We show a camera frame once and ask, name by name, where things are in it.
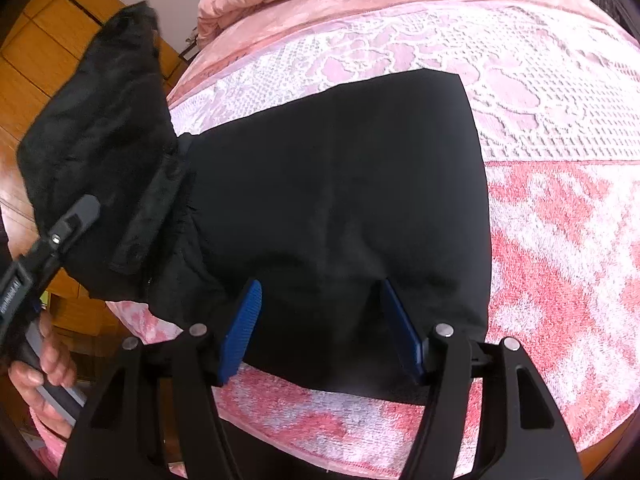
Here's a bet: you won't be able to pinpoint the left dark nightstand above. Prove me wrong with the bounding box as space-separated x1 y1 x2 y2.
179 32 200 64

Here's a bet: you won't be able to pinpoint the pink patterned bed blanket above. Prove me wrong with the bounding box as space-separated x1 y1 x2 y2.
99 0 639 479

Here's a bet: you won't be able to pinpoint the black quilted pants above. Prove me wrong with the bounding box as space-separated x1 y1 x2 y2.
16 3 491 402

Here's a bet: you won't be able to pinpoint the person's left hand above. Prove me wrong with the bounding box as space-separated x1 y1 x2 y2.
9 311 77 439

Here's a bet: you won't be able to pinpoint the yellow wooden wardrobe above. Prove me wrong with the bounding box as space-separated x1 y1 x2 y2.
1 0 186 356

